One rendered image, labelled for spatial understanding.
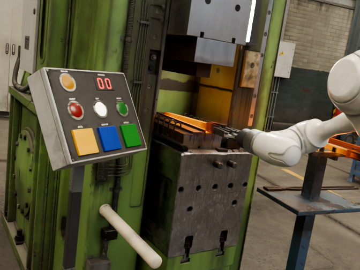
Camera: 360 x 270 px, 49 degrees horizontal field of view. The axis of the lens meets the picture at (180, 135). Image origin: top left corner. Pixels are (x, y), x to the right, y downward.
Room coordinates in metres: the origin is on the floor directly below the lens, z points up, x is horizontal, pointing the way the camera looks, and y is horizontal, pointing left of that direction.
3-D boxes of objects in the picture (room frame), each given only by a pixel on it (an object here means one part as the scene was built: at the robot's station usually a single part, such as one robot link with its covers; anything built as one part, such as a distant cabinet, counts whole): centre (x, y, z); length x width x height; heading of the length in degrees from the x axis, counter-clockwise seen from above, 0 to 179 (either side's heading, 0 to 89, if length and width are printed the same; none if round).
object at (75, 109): (1.11, 0.30, 1.09); 0.05 x 0.03 x 0.04; 124
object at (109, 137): (1.17, 0.21, 1.01); 0.07 x 0.05 x 0.07; 149
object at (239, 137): (1.45, -0.23, 1.02); 0.09 x 0.08 x 0.07; 33
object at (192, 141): (1.79, 0.02, 0.96); 0.42 x 0.20 x 0.09; 34
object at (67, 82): (1.13, 0.34, 1.16); 0.05 x 0.03 x 0.04; 124
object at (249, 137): (1.39, -0.28, 1.02); 0.09 x 0.06 x 0.09; 123
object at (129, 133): (1.25, 0.16, 1.01); 0.07 x 0.05 x 0.07; 149
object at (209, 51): (1.79, 0.02, 1.32); 0.42 x 0.20 x 0.10; 34
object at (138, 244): (1.35, 0.14, 0.62); 0.44 x 0.05 x 0.05; 34
